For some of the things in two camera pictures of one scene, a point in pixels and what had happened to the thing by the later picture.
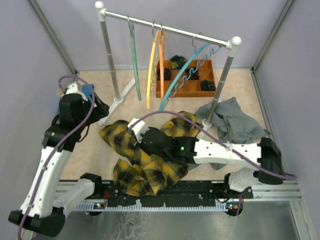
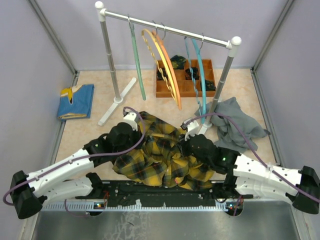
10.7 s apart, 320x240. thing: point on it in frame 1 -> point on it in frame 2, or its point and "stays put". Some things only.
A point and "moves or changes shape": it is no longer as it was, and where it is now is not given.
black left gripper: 100,111 -> 138,135
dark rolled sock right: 207,85 stays put
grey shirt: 233,125 stays put
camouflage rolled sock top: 177,62 stays put
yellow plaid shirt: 139,171 moves or changes shape
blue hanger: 170,85 -> 203,113
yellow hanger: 151,68 -> 160,59
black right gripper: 142,145 -> 183,144
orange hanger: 161,53 -> 155,33
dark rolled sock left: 167,74 stays put
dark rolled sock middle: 194,76 stays put
